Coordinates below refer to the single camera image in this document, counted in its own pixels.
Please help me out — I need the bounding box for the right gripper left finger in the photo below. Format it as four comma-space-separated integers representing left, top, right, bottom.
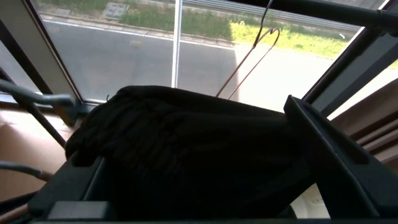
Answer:
27, 154, 108, 218

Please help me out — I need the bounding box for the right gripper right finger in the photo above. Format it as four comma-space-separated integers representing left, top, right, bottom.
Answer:
283, 95, 398, 218

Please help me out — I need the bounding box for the pink clothes hanger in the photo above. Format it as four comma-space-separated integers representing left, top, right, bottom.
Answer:
215, 0, 281, 101
0, 79, 78, 223

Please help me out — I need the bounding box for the black garment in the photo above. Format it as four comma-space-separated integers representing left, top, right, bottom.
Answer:
64, 85, 312, 220

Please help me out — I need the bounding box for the white laundry basket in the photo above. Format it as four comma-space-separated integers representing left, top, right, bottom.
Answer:
290, 183, 331, 219

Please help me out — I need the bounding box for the black clothes rack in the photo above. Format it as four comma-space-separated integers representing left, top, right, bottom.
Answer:
0, 0, 398, 149

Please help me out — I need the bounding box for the brown curtain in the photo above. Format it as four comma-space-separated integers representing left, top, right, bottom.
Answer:
326, 77, 398, 174

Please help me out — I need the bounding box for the window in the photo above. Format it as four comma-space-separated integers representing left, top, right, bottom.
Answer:
0, 0, 398, 118

